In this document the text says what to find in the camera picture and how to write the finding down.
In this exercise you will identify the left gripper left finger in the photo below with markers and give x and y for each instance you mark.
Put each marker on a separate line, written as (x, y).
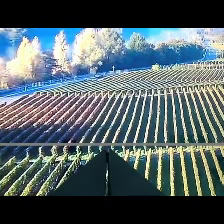
(90, 180)

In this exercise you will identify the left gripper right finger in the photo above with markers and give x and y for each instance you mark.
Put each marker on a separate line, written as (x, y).
(128, 181)

